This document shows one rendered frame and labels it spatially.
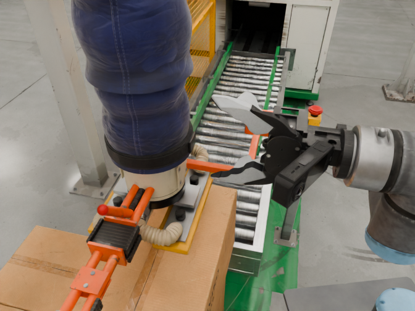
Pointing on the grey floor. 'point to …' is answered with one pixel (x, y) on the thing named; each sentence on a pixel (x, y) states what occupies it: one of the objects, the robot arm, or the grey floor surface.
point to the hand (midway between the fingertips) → (208, 142)
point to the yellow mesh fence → (205, 33)
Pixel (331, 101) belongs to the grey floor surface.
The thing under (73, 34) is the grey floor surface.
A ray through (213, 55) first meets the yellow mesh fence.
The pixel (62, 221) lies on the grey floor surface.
